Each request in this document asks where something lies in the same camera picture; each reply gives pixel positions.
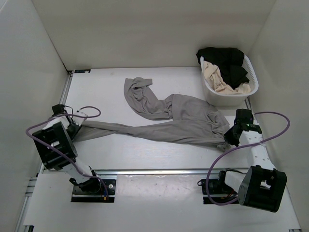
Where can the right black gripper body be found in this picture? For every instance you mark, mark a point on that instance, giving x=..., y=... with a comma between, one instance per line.
x=231, y=138

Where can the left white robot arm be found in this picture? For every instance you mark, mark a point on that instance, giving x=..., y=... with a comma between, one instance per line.
x=54, y=143

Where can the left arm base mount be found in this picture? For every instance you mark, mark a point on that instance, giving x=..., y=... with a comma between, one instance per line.
x=92, y=192

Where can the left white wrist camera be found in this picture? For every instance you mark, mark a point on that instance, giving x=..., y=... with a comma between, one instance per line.
x=79, y=116

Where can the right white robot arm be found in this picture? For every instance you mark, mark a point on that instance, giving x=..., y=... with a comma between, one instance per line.
x=263, y=186

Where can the aluminium left rail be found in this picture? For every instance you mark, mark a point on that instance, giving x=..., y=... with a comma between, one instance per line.
x=66, y=88

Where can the grey trousers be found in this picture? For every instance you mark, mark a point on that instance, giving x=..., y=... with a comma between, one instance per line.
x=181, y=119

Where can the beige garment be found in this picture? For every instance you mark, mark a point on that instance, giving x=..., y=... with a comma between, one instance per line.
x=213, y=77

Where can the dark label sticker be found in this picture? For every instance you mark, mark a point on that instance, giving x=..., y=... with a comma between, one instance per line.
x=82, y=71

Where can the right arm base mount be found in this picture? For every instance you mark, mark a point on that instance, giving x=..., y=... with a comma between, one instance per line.
x=222, y=192

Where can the aluminium front rail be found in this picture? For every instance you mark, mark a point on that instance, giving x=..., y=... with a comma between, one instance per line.
x=202, y=172

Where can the white laundry basket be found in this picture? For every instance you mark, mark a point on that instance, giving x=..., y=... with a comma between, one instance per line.
x=225, y=100

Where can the black garment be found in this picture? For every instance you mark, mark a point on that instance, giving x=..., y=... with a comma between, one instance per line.
x=229, y=62

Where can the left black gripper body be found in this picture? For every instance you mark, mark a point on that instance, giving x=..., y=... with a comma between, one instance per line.
x=73, y=129

